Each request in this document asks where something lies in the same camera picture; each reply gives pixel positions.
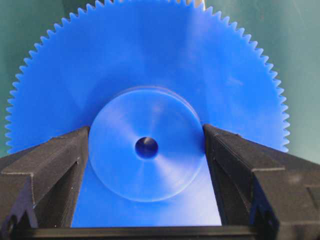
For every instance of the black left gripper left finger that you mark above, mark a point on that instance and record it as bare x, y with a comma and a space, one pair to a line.
39, 186

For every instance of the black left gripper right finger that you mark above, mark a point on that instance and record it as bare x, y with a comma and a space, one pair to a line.
276, 193

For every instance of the large blue plastic gear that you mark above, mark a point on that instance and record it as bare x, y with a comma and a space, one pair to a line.
145, 76

